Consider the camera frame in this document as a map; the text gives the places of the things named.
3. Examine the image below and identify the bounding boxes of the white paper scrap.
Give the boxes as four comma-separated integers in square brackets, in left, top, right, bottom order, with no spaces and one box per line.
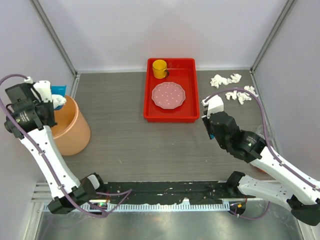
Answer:
[51,94,67,109]
[244,85,259,97]
[236,92,252,105]
[210,74,229,89]
[227,73,242,84]
[225,90,238,101]

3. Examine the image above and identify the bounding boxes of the blue plastic dustpan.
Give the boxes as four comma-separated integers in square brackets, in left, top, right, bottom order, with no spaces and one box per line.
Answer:
[51,85,67,111]

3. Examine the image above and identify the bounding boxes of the blue hand brush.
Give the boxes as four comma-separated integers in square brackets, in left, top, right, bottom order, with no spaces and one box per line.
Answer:
[201,115,215,140]

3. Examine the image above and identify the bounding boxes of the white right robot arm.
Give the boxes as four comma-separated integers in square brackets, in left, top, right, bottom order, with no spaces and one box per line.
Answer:
[201,111,320,226]

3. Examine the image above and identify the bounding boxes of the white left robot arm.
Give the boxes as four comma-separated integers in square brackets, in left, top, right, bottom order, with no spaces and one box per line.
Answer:
[4,81,107,214]

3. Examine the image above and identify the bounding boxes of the orange plastic waste bucket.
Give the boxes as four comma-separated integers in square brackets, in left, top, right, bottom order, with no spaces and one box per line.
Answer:
[51,95,91,156]

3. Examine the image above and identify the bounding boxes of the clear plastic cup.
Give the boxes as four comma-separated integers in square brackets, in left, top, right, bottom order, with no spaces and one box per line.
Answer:
[255,125,275,141]

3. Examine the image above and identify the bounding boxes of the pink dotted plate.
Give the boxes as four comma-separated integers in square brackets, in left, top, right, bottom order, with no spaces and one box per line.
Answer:
[151,82,186,110]

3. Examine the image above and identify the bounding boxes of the red plastic tray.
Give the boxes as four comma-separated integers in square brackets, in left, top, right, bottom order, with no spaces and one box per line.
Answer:
[143,58,200,123]

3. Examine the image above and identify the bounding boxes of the yellow mug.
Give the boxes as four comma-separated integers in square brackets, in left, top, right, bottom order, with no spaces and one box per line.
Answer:
[152,59,170,79]

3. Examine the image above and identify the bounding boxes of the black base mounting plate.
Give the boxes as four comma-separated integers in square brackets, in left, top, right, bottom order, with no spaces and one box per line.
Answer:
[96,181,254,205]

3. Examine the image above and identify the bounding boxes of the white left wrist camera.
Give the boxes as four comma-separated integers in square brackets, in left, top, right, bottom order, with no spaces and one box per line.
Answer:
[24,76,53,103]

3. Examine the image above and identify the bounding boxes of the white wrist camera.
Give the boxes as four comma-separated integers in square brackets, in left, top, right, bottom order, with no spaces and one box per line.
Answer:
[201,95,224,119]
[24,76,53,103]

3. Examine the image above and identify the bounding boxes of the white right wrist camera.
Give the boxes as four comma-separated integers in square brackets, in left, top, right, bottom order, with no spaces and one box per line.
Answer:
[201,95,224,119]

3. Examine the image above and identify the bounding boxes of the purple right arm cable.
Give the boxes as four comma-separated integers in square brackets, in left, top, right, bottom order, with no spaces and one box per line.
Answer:
[203,86,320,221]

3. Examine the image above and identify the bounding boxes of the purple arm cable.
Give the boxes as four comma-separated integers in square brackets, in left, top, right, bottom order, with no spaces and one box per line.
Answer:
[203,86,320,221]
[0,74,133,219]

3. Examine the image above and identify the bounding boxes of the white slotted cable duct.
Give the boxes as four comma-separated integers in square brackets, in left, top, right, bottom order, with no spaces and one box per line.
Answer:
[42,202,231,213]

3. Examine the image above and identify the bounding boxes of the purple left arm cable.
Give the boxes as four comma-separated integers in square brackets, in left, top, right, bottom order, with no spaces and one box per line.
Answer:
[0,74,133,219]

